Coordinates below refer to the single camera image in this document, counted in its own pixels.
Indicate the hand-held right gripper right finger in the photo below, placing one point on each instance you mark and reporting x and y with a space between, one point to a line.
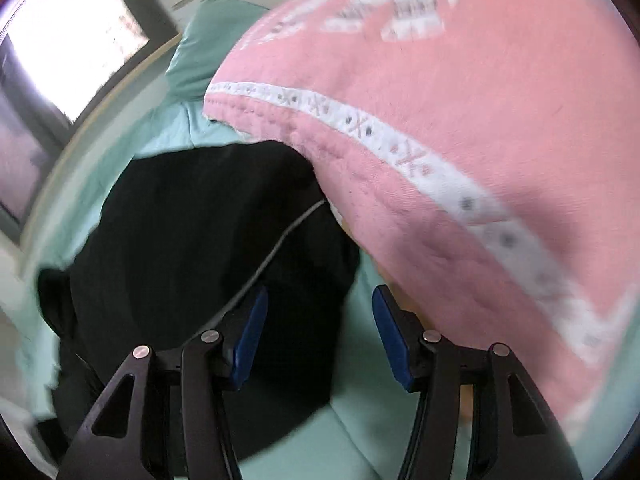
395 335

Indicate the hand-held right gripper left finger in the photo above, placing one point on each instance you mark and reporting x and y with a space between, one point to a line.
250 332

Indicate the black pants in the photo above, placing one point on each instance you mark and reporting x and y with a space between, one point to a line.
200 235

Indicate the mint green bed quilt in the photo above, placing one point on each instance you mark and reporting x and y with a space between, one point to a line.
350 435

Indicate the pink patterned blanket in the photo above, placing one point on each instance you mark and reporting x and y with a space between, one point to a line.
450 110

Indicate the mint green pillow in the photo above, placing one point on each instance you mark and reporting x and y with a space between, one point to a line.
210 45

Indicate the dark-framed window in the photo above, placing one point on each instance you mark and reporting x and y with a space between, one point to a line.
65 35

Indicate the light wooden bed rail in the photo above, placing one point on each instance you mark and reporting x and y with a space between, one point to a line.
100 120

